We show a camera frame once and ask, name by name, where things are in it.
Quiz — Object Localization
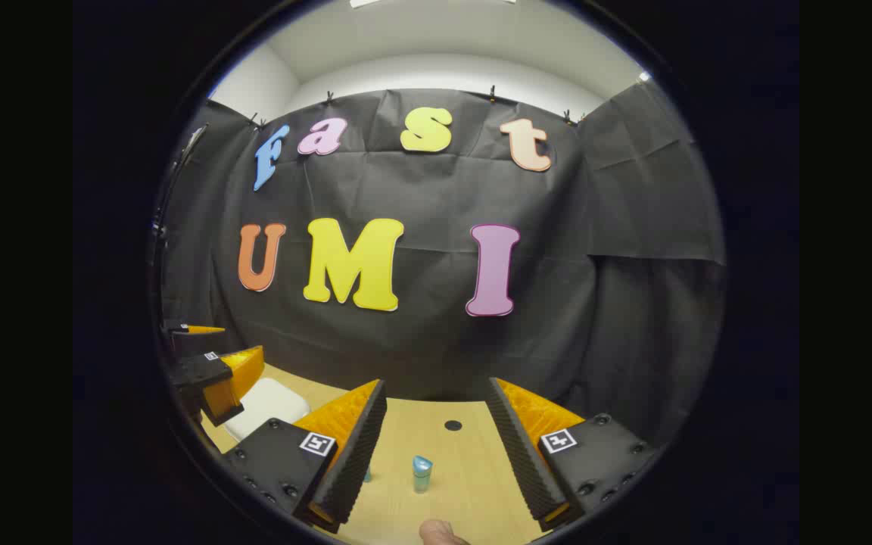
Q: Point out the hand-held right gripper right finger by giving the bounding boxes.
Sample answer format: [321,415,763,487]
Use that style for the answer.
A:
[487,377,660,532]

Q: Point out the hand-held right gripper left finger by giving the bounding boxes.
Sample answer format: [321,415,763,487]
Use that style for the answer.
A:
[222,378,388,534]

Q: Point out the white suitcase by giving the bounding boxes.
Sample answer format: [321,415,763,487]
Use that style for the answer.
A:
[224,377,312,443]

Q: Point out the black backdrop cloth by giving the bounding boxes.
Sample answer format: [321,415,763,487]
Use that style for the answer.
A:
[157,79,726,447]

